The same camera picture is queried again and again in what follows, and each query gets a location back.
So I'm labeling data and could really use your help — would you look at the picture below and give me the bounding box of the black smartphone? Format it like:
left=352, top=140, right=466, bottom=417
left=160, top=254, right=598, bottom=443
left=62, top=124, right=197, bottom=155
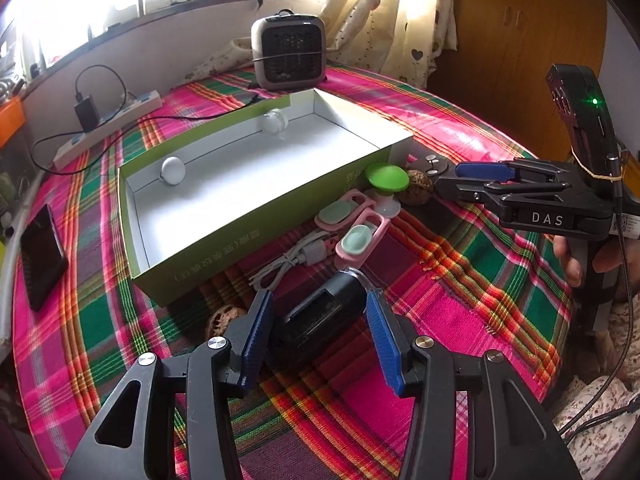
left=20, top=204, right=70, bottom=312

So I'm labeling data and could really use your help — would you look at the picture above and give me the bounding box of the white round knob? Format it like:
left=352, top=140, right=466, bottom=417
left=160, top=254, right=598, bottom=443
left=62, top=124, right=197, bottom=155
left=160, top=156, right=187, bottom=182

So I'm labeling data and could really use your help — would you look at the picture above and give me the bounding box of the floral cushion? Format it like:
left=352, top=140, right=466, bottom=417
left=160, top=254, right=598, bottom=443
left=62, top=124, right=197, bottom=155
left=187, top=37, right=266, bottom=83

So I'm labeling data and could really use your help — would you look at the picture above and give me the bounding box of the black charging cable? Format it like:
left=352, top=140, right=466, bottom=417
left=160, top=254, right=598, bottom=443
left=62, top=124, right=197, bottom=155
left=31, top=64, right=261, bottom=176

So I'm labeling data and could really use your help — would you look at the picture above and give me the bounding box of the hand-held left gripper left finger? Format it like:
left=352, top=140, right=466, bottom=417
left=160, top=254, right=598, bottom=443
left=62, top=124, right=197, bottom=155
left=60, top=289, right=276, bottom=480

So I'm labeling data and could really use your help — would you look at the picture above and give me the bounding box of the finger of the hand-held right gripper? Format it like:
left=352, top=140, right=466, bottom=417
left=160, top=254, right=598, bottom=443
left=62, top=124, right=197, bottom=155
left=434, top=176, right=566, bottom=211
left=454, top=158, right=576, bottom=183

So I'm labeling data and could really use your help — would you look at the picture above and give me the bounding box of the pink green plaid tablecloth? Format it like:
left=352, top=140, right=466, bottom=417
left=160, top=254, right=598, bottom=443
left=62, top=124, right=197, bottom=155
left=12, top=62, right=573, bottom=480

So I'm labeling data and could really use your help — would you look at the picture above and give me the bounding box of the black charger adapter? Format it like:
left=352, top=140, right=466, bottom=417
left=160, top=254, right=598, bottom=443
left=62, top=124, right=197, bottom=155
left=74, top=92, right=103, bottom=131

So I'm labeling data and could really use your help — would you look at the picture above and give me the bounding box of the pink clip with green pad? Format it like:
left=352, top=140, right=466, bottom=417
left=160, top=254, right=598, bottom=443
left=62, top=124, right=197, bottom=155
left=335, top=211, right=391, bottom=271
left=315, top=189, right=376, bottom=231

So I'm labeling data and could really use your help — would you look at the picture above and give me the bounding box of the white usb cable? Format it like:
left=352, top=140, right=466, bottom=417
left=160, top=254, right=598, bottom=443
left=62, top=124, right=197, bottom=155
left=250, top=230, right=341, bottom=292

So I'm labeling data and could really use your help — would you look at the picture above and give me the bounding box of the person's right hand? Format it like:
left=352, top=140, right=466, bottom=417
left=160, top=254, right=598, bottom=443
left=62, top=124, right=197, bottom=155
left=551, top=234, right=628, bottom=288

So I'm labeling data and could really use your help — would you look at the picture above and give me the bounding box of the brown walnut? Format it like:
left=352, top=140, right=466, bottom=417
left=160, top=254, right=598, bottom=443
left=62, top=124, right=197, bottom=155
left=402, top=170, right=440, bottom=206
left=206, top=302, right=248, bottom=346

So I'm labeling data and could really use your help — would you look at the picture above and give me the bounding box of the small grey space heater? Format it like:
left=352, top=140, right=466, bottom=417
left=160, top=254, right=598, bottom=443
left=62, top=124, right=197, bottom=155
left=250, top=10, right=328, bottom=92

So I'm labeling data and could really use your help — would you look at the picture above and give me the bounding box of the black white round massager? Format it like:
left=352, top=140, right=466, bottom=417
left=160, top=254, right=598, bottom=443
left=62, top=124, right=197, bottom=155
left=410, top=152, right=451, bottom=178

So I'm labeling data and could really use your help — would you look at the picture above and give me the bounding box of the green cardboard box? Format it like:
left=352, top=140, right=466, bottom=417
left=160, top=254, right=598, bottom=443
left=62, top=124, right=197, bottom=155
left=117, top=86, right=415, bottom=307

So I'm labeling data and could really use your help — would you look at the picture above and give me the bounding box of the floral patterned clothing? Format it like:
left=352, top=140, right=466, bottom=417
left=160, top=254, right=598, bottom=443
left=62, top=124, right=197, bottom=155
left=552, top=290, right=640, bottom=480

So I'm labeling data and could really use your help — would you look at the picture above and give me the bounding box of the wooden wardrobe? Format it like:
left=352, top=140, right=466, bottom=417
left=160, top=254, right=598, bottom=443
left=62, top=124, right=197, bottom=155
left=430, top=0, right=640, bottom=171

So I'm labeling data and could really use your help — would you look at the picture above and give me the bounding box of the green mushroom massager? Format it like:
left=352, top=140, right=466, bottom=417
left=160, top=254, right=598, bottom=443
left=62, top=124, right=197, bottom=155
left=364, top=162, right=411, bottom=218

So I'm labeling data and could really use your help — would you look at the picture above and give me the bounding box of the white power strip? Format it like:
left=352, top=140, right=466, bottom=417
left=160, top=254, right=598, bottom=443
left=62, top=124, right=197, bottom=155
left=52, top=90, right=163, bottom=171

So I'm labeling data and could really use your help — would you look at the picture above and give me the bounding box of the cream heart-print curtain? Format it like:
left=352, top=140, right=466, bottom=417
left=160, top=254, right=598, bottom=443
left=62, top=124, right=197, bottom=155
left=320, top=0, right=458, bottom=88

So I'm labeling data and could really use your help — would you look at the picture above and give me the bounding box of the black cylindrical flashlight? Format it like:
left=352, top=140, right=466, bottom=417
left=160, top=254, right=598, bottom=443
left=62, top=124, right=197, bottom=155
left=272, top=269, right=373, bottom=366

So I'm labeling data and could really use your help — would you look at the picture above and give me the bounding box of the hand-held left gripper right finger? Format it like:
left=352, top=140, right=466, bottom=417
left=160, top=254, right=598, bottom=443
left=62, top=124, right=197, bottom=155
left=365, top=287, right=583, bottom=480

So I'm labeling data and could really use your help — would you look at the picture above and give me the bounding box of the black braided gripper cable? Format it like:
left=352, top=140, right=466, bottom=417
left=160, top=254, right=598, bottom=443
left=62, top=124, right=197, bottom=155
left=557, top=150, right=640, bottom=436

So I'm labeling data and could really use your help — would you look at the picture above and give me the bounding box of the orange plastic tray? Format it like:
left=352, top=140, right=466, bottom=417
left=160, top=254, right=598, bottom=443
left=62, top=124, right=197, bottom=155
left=0, top=97, right=26, bottom=146

